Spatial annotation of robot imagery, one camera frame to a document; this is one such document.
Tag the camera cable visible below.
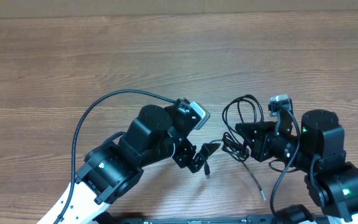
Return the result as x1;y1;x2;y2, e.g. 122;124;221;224
53;89;189;224
269;105;303;218

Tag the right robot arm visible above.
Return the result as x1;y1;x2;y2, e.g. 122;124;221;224
235;109;358;223

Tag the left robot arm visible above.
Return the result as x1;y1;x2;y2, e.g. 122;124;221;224
39;100;220;223

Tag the left camera cable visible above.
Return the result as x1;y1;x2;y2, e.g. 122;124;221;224
53;89;189;224

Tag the cardboard back panel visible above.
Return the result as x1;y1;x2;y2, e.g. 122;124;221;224
0;0;358;19

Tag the right camera cable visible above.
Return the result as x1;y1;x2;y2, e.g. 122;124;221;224
269;105;303;218

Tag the black usb cable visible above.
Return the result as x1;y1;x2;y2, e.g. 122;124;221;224
204;94;267;202

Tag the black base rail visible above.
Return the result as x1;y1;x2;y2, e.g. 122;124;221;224
91;212;279;224

